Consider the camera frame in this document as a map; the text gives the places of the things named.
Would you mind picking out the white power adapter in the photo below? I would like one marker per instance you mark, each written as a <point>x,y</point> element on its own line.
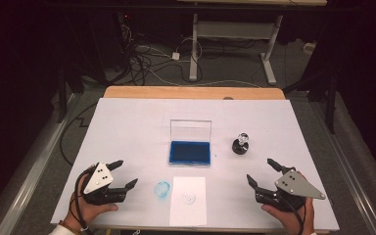
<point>175,56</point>

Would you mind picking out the small clear blue cap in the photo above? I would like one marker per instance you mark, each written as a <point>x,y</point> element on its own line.
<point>162,189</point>

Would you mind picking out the crystal knob stamp black base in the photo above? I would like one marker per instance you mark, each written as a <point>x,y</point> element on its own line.
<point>241,137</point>

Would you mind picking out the person's left hand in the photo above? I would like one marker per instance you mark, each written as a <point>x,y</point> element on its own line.
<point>81,212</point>

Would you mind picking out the metal floor rail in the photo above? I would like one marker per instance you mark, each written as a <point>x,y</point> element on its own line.
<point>29,182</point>
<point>349,182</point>

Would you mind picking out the white table cover sheet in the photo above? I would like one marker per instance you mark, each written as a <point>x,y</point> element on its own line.
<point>137,130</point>

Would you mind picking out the small white floor box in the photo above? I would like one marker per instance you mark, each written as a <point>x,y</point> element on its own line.
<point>309,47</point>

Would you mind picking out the blue ink pad box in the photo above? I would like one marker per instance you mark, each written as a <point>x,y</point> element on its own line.
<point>190,152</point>

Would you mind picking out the white paper sheet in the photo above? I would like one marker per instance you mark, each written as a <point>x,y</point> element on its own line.
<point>189,212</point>

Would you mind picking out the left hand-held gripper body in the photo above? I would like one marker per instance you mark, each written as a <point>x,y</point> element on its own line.
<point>98,181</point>

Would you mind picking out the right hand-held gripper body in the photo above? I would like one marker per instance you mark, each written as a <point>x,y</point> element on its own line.
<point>295,186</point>

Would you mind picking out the black stand leg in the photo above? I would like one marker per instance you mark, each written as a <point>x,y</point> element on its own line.
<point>62,98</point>
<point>331,107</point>

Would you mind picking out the person's left white sleeve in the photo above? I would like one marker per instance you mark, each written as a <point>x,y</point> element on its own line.
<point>58,231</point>

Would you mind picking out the person's right hand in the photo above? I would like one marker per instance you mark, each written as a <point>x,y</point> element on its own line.
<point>290,223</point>

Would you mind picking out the wooden table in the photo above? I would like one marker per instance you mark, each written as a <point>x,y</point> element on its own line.
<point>192,92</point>

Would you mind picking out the white metal desk frame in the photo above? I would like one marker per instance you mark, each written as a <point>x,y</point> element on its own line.
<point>235,30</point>

